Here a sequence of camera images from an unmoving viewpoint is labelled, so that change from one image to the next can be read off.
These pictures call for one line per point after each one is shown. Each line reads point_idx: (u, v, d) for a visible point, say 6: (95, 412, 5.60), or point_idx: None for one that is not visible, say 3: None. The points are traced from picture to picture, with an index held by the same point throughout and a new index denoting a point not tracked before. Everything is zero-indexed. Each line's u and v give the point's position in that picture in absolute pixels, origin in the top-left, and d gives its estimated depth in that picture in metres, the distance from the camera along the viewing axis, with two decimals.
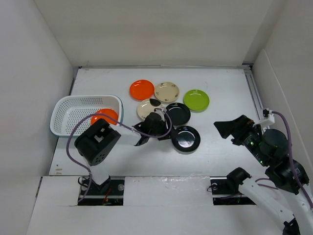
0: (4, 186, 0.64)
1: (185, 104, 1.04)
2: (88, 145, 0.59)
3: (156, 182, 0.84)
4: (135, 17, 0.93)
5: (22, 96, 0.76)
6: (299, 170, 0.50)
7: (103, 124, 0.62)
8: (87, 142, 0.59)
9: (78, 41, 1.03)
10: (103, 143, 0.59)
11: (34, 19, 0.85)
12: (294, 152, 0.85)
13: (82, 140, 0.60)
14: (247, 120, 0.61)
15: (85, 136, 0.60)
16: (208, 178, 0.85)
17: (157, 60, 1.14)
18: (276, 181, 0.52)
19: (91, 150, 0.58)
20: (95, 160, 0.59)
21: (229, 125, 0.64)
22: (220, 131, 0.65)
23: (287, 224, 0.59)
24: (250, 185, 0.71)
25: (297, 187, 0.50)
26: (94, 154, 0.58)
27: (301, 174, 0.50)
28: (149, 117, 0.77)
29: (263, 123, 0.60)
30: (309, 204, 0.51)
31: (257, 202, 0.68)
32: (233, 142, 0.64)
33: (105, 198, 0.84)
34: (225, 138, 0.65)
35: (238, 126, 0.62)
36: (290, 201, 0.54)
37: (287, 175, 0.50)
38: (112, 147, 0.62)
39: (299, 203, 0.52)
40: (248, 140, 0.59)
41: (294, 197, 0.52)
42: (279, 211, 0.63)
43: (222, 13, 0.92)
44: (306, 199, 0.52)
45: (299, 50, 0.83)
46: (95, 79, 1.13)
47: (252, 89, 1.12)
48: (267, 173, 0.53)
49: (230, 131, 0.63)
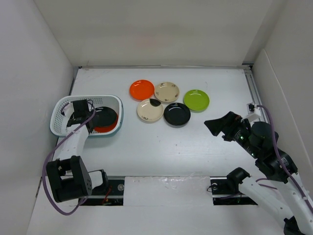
0: (4, 185, 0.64)
1: (185, 104, 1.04)
2: (69, 189, 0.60)
3: (156, 182, 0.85)
4: (135, 18, 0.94)
5: (22, 96, 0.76)
6: (286, 159, 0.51)
7: (56, 164, 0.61)
8: (66, 190, 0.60)
9: (78, 41, 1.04)
10: (75, 176, 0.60)
11: (34, 20, 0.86)
12: (294, 152, 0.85)
13: (61, 194, 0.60)
14: (235, 116, 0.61)
15: (58, 190, 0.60)
16: (208, 178, 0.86)
17: (157, 60, 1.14)
18: (265, 172, 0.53)
19: (77, 188, 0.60)
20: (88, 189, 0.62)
21: (217, 123, 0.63)
22: (211, 129, 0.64)
23: (287, 222, 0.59)
24: (250, 184, 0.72)
25: (285, 176, 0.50)
26: (82, 187, 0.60)
27: (288, 164, 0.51)
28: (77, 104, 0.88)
29: (250, 117, 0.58)
30: (301, 194, 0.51)
31: (257, 201, 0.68)
32: (224, 138, 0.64)
33: (105, 198, 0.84)
34: (215, 135, 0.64)
35: (227, 122, 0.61)
36: (282, 193, 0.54)
37: (275, 165, 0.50)
38: (84, 166, 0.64)
39: (290, 193, 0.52)
40: (237, 134, 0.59)
41: (285, 186, 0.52)
42: (279, 208, 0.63)
43: (222, 13, 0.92)
44: (297, 188, 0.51)
45: (299, 49, 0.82)
46: (95, 79, 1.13)
47: (252, 90, 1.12)
48: (257, 164, 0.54)
49: (220, 128, 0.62)
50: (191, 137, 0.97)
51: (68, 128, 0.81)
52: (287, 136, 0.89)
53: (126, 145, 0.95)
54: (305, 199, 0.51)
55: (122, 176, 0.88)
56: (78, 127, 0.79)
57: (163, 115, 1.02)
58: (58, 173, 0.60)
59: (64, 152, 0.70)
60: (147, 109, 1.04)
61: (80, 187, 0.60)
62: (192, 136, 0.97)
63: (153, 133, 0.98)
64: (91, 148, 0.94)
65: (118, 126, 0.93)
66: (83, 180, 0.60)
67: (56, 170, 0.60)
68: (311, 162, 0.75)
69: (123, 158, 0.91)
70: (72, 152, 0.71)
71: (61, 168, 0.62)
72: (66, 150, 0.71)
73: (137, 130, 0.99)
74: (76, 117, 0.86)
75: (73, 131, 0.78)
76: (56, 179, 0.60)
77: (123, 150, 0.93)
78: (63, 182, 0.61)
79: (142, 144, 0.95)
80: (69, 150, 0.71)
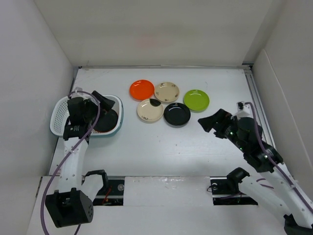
0: (4, 185, 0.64)
1: (185, 104, 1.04)
2: (70, 219, 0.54)
3: (156, 183, 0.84)
4: (135, 17, 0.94)
5: (22, 96, 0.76)
6: (271, 151, 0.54)
7: (55, 197, 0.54)
8: (67, 220, 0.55)
9: (78, 41, 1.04)
10: (77, 208, 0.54)
11: (33, 19, 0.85)
12: (294, 152, 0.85)
13: (63, 223, 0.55)
14: (225, 113, 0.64)
15: (59, 220, 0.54)
16: (208, 178, 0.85)
17: (157, 60, 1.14)
18: (253, 164, 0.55)
19: (78, 217, 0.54)
20: (89, 214, 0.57)
21: (209, 120, 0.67)
22: (203, 126, 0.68)
23: (287, 218, 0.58)
24: (249, 182, 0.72)
25: (271, 166, 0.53)
26: (83, 216, 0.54)
27: (273, 154, 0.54)
28: (72, 108, 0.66)
29: (239, 114, 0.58)
30: (288, 182, 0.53)
31: (257, 199, 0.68)
32: (216, 135, 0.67)
33: (105, 198, 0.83)
34: (208, 132, 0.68)
35: (217, 118, 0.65)
36: (273, 184, 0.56)
37: (261, 157, 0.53)
38: (86, 195, 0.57)
39: (278, 182, 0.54)
40: (228, 130, 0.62)
41: (272, 176, 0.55)
42: (279, 205, 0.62)
43: (222, 13, 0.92)
44: (284, 176, 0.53)
45: (300, 49, 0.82)
46: (94, 79, 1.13)
47: (252, 90, 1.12)
48: (246, 157, 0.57)
49: (212, 126, 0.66)
50: (191, 137, 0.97)
51: (64, 142, 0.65)
52: (287, 136, 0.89)
53: (126, 145, 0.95)
54: (293, 188, 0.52)
55: (122, 176, 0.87)
56: (76, 142, 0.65)
57: (163, 115, 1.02)
58: (57, 205, 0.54)
59: (63, 182, 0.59)
60: (147, 110, 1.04)
61: (81, 216, 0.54)
62: (192, 136, 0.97)
63: (153, 133, 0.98)
64: (91, 148, 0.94)
65: (118, 126, 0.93)
66: (84, 210, 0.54)
67: (55, 201, 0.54)
68: (311, 162, 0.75)
69: (123, 159, 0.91)
70: (72, 184, 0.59)
71: (61, 198, 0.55)
72: (64, 178, 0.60)
73: (137, 130, 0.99)
74: (73, 124, 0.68)
75: (71, 150, 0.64)
76: (56, 211, 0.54)
77: (123, 150, 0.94)
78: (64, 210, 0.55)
79: (142, 144, 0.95)
80: (68, 179, 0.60)
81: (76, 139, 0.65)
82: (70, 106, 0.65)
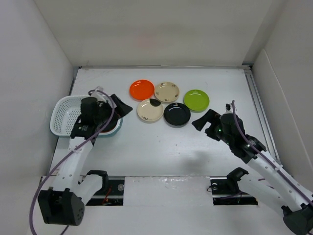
0: (4, 185, 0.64)
1: (185, 104, 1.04)
2: (59, 218, 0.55)
3: (156, 183, 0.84)
4: (134, 17, 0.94)
5: (22, 96, 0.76)
6: (255, 141, 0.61)
7: (49, 193, 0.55)
8: (56, 218, 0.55)
9: (78, 41, 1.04)
10: (66, 211, 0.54)
11: (34, 19, 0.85)
12: (294, 152, 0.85)
13: (52, 220, 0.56)
14: (214, 113, 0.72)
15: (49, 216, 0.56)
16: (208, 178, 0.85)
17: (157, 60, 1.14)
18: (239, 155, 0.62)
19: (66, 219, 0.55)
20: (78, 218, 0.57)
21: (200, 120, 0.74)
22: (194, 125, 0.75)
23: (286, 208, 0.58)
24: (248, 179, 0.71)
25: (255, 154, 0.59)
26: (71, 220, 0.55)
27: (256, 144, 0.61)
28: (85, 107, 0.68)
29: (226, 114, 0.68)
30: (272, 166, 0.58)
31: (257, 195, 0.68)
32: (207, 134, 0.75)
33: (105, 198, 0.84)
34: (199, 130, 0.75)
35: (208, 117, 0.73)
36: (258, 171, 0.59)
37: (245, 147, 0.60)
38: (78, 198, 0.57)
39: (263, 168, 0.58)
40: (216, 129, 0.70)
41: (257, 163, 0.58)
42: (278, 198, 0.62)
43: (222, 13, 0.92)
44: (268, 162, 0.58)
45: (300, 49, 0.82)
46: (94, 79, 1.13)
47: (252, 90, 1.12)
48: (233, 150, 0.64)
49: (202, 125, 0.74)
50: (191, 137, 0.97)
51: (70, 140, 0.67)
52: (287, 136, 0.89)
53: (126, 145, 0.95)
54: (277, 170, 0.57)
55: (122, 176, 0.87)
56: (81, 142, 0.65)
57: (163, 115, 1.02)
58: (49, 202, 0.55)
59: (58, 180, 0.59)
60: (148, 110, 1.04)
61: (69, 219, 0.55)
62: (192, 136, 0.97)
63: (153, 133, 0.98)
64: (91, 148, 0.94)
65: (118, 126, 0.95)
66: (73, 214, 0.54)
67: (47, 199, 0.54)
68: (311, 162, 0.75)
69: (123, 159, 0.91)
70: (67, 182, 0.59)
71: (55, 196, 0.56)
72: (61, 176, 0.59)
73: (137, 130, 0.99)
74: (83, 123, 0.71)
75: (74, 150, 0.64)
76: (47, 208, 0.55)
77: (123, 150, 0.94)
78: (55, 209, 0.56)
79: (142, 144, 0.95)
80: (65, 178, 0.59)
81: (80, 139, 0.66)
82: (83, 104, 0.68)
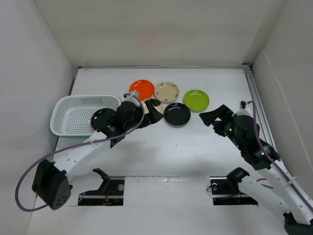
0: (4, 185, 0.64)
1: (185, 104, 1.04)
2: (42, 193, 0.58)
3: (156, 182, 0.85)
4: (134, 17, 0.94)
5: (22, 96, 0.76)
6: (268, 149, 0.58)
7: (49, 166, 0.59)
8: (41, 191, 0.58)
9: (78, 41, 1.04)
10: (52, 190, 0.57)
11: (33, 19, 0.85)
12: (294, 152, 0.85)
13: (37, 189, 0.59)
14: (227, 110, 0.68)
15: (36, 185, 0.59)
16: (208, 178, 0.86)
17: (157, 60, 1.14)
18: (250, 162, 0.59)
19: (47, 199, 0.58)
20: (57, 203, 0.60)
21: (210, 114, 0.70)
22: (203, 119, 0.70)
23: (287, 216, 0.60)
24: (249, 182, 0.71)
25: (268, 163, 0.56)
26: (50, 203, 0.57)
27: (270, 152, 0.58)
28: (121, 109, 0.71)
29: (240, 113, 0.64)
30: (285, 178, 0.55)
31: (257, 199, 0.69)
32: (215, 130, 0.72)
33: (105, 198, 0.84)
34: (207, 126, 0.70)
35: (219, 114, 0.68)
36: (271, 181, 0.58)
37: (258, 154, 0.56)
38: (67, 185, 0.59)
39: (276, 179, 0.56)
40: (227, 127, 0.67)
41: (270, 173, 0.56)
42: (279, 204, 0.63)
43: (222, 13, 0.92)
44: (281, 174, 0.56)
45: (300, 49, 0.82)
46: (95, 79, 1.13)
47: (252, 90, 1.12)
48: (243, 154, 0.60)
49: (212, 120, 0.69)
50: (191, 137, 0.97)
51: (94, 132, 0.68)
52: (288, 136, 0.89)
53: (126, 145, 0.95)
54: (291, 184, 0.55)
55: (122, 176, 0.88)
56: (100, 139, 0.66)
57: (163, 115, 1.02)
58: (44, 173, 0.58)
59: (63, 160, 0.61)
60: None
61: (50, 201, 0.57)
62: (192, 136, 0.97)
63: (153, 133, 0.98)
64: None
65: None
66: (54, 199, 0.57)
67: (44, 169, 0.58)
68: (311, 162, 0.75)
69: (123, 159, 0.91)
70: (70, 165, 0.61)
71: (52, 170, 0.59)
72: (66, 159, 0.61)
73: (137, 130, 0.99)
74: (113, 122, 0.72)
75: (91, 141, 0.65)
76: (40, 177, 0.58)
77: (123, 150, 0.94)
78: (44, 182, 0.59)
79: (142, 144, 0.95)
80: (69, 161, 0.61)
81: (102, 136, 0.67)
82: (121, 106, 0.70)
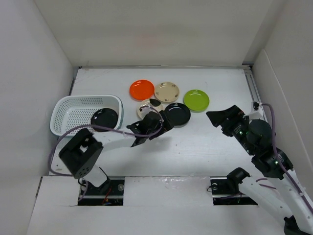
0: (5, 185, 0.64)
1: (185, 104, 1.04)
2: (72, 157, 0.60)
3: (156, 182, 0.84)
4: (134, 17, 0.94)
5: (22, 96, 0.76)
6: (282, 156, 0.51)
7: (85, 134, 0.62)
8: (71, 155, 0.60)
9: (78, 41, 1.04)
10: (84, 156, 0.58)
11: (34, 19, 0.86)
12: (294, 152, 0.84)
13: (66, 153, 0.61)
14: (238, 111, 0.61)
15: (68, 149, 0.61)
16: (208, 178, 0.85)
17: (157, 60, 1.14)
18: (261, 170, 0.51)
19: (75, 164, 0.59)
20: (79, 174, 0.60)
21: (219, 115, 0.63)
22: (212, 119, 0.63)
23: (287, 220, 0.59)
24: (250, 183, 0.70)
25: (281, 173, 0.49)
26: (75, 169, 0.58)
27: (283, 160, 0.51)
28: (148, 117, 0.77)
29: (252, 114, 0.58)
30: (297, 190, 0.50)
31: (257, 200, 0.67)
32: (223, 132, 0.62)
33: (105, 198, 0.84)
34: (215, 127, 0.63)
35: (230, 115, 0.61)
36: (279, 190, 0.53)
37: (271, 162, 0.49)
38: (96, 158, 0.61)
39: (286, 190, 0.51)
40: (236, 129, 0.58)
41: (280, 183, 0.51)
42: (279, 207, 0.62)
43: (222, 13, 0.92)
44: (293, 184, 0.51)
45: (300, 49, 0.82)
46: (95, 79, 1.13)
47: (252, 89, 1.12)
48: (253, 161, 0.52)
49: (220, 121, 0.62)
50: (191, 137, 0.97)
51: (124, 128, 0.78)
52: (287, 136, 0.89)
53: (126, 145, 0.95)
54: (301, 196, 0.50)
55: (122, 176, 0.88)
56: (129, 133, 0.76)
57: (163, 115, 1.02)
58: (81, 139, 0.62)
59: (100, 136, 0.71)
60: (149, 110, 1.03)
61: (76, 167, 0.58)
62: (192, 136, 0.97)
63: None
64: None
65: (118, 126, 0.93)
66: (81, 166, 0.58)
67: (82, 135, 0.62)
68: (311, 162, 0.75)
69: (123, 159, 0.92)
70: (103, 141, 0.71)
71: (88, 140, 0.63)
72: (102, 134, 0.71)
73: None
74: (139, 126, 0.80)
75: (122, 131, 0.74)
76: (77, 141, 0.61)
77: (123, 150, 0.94)
78: (77, 148, 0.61)
79: (142, 144, 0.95)
80: (104, 137, 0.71)
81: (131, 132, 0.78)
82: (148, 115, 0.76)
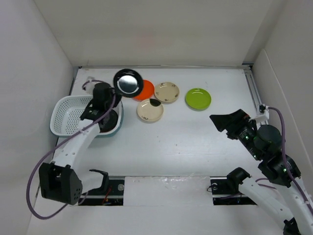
0: (5, 185, 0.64)
1: (189, 102, 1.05)
2: (55, 193, 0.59)
3: (156, 182, 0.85)
4: (135, 17, 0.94)
5: (22, 96, 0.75)
6: (290, 163, 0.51)
7: (50, 167, 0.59)
8: (54, 192, 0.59)
9: (78, 41, 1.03)
10: (64, 186, 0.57)
11: (33, 19, 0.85)
12: (294, 152, 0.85)
13: (49, 194, 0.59)
14: (243, 115, 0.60)
15: (46, 189, 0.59)
16: (208, 177, 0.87)
17: (157, 60, 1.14)
18: (268, 176, 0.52)
19: (62, 196, 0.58)
20: (75, 198, 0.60)
21: (224, 119, 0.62)
22: (216, 124, 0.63)
23: (287, 223, 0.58)
24: (250, 184, 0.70)
25: (289, 180, 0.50)
26: (66, 199, 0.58)
27: (292, 167, 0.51)
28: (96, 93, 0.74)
29: (258, 118, 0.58)
30: (303, 198, 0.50)
31: (258, 202, 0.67)
32: (228, 135, 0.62)
33: (105, 198, 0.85)
34: (220, 131, 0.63)
35: (234, 119, 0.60)
36: (284, 196, 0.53)
37: (279, 169, 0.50)
38: (77, 177, 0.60)
39: (292, 197, 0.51)
40: (242, 134, 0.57)
41: (287, 190, 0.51)
42: (279, 210, 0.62)
43: (222, 13, 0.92)
44: (299, 191, 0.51)
45: (300, 50, 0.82)
46: (94, 79, 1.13)
47: (252, 89, 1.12)
48: (260, 167, 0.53)
49: (226, 125, 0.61)
50: (191, 137, 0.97)
51: (79, 122, 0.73)
52: (287, 136, 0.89)
53: (126, 145, 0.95)
54: (307, 203, 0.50)
55: (122, 176, 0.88)
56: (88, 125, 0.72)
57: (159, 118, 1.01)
58: (49, 175, 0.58)
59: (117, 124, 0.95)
60: (152, 110, 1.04)
61: (66, 197, 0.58)
62: (192, 136, 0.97)
63: (153, 134, 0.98)
64: (91, 148, 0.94)
65: (118, 126, 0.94)
66: (69, 193, 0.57)
67: (47, 173, 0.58)
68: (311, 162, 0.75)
69: (123, 159, 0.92)
70: (68, 159, 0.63)
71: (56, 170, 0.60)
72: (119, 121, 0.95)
73: (137, 130, 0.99)
74: (93, 108, 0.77)
75: (80, 130, 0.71)
76: (46, 180, 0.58)
77: (123, 150, 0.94)
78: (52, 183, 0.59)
79: (142, 144, 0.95)
80: (68, 154, 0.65)
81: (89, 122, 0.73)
82: (96, 90, 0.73)
